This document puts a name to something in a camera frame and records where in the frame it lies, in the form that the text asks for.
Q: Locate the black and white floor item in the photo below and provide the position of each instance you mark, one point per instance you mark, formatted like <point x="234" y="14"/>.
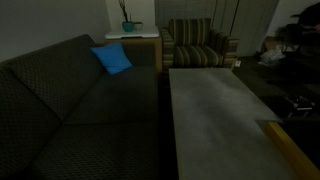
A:
<point x="301" y="105"/>

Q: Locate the window blinds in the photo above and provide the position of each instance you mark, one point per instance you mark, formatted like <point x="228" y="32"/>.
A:
<point x="183" y="9"/>

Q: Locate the grey coffee table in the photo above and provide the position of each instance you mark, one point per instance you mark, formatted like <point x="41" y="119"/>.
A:
<point x="213" y="120"/>

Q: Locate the white closet doors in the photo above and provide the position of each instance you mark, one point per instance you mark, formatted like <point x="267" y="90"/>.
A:
<point x="253" y="26"/>

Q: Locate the yellow wooden block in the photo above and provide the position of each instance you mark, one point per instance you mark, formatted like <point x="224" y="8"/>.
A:
<point x="293" y="150"/>

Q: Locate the striped armchair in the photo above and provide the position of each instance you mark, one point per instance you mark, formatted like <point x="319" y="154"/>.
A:
<point x="196" y="55"/>

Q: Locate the wooden side table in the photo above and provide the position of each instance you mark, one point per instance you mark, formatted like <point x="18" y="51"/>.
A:
<point x="146" y="50"/>

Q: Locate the bright blue throw pillow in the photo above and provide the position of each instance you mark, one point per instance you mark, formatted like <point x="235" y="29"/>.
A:
<point x="112" y="58"/>

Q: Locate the white plastic bag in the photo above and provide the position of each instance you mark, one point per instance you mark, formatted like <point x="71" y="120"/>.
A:
<point x="271" y="56"/>

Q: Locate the dark bulky clutter pile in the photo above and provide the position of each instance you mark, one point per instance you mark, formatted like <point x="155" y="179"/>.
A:
<point x="306" y="30"/>

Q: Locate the cardboard box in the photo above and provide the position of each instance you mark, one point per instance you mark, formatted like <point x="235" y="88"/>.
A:
<point x="269" y="43"/>

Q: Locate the teal pot with plant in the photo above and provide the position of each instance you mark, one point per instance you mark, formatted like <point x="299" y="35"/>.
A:
<point x="128" y="26"/>

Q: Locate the dark grey fabric sofa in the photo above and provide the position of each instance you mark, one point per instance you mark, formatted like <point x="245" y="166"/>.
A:
<point x="83" y="110"/>

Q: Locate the small white pot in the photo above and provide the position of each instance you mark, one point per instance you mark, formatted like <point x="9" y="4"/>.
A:
<point x="138" y="25"/>

